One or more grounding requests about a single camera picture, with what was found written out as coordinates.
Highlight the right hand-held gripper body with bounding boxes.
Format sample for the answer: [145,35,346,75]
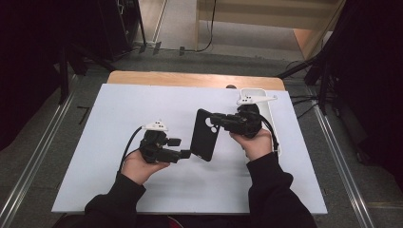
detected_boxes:
[226,94,278,140]

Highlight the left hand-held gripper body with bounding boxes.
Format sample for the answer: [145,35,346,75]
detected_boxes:
[139,119,183,164]

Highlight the black phone case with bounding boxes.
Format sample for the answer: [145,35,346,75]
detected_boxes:
[189,108,221,162]

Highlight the white plastic container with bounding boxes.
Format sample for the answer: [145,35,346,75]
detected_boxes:
[240,87,282,158]

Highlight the person's right hand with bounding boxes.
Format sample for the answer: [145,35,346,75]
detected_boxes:
[229,127,274,162]

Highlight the person's left hand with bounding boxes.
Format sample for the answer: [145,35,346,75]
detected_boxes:
[121,148,170,186]

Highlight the wooden table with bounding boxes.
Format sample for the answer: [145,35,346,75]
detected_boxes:
[106,70,286,92]

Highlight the white board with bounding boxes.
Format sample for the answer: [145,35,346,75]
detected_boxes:
[51,83,328,216]

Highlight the person's dark clothing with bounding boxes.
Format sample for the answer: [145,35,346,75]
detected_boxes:
[136,214,255,228]

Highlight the black metal stand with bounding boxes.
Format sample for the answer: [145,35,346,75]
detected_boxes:
[277,47,336,116]
[58,41,117,105]

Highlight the light wooden furniture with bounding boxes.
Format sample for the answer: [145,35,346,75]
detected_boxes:
[194,0,346,60]

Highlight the black equipment cabinet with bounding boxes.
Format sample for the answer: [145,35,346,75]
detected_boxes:
[96,0,142,62]

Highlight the dark curtain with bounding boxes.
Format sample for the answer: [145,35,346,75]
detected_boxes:
[0,0,67,150]
[329,0,403,191]

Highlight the yellow floor tape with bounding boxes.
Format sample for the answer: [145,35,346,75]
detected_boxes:
[367,200,403,210]

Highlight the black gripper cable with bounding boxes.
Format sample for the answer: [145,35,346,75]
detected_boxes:
[258,113,280,153]
[118,125,145,174]

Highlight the black floor cables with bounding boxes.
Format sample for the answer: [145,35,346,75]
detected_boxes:
[289,93,321,120]

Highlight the black hanging cable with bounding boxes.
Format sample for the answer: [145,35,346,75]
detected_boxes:
[189,0,218,53]

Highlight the metal floor rail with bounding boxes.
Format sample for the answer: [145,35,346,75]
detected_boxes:
[0,91,77,228]
[312,94,376,228]

